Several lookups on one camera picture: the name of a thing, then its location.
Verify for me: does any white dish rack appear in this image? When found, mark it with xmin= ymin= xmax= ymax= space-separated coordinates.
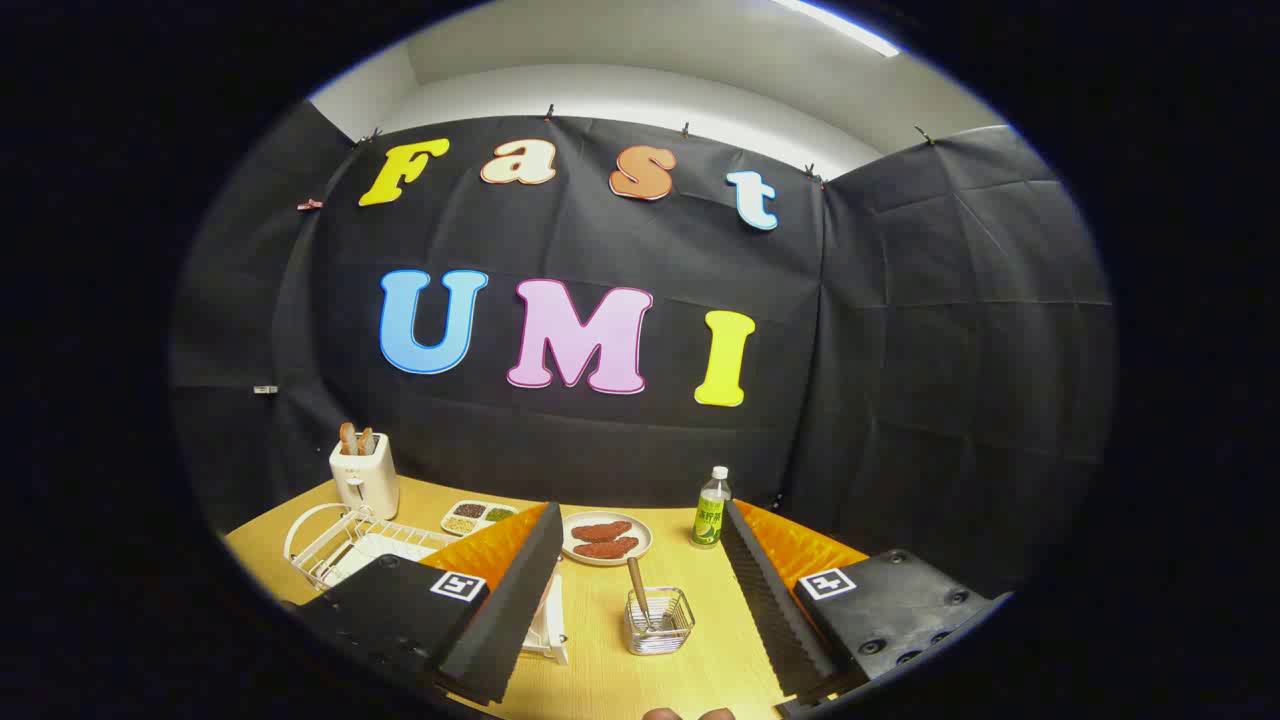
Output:
xmin=284 ymin=503 xmax=569 ymax=666

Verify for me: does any wooden handle metal spoon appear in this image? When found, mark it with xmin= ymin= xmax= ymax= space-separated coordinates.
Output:
xmin=627 ymin=556 xmax=661 ymax=636

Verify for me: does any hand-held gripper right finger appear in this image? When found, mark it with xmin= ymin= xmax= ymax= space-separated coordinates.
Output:
xmin=722 ymin=499 xmax=1013 ymax=713

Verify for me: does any white toaster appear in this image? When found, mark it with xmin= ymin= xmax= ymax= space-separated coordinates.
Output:
xmin=329 ymin=432 xmax=401 ymax=521

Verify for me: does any white plate with sausages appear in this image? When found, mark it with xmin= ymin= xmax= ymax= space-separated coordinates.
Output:
xmin=561 ymin=511 xmax=654 ymax=568

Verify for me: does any metal wire basket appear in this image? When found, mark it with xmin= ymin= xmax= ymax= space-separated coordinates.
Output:
xmin=624 ymin=586 xmax=696 ymax=656

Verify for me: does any black backdrop cloth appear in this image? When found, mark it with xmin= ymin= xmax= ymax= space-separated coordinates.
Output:
xmin=170 ymin=100 xmax=1116 ymax=601

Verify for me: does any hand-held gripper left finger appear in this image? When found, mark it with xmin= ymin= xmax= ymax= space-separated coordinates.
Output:
xmin=283 ymin=502 xmax=566 ymax=707

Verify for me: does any green label drink bottle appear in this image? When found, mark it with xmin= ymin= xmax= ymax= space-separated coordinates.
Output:
xmin=689 ymin=465 xmax=733 ymax=549

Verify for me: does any white compartment tray with beans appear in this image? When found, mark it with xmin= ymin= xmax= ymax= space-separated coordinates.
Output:
xmin=441 ymin=500 xmax=521 ymax=538

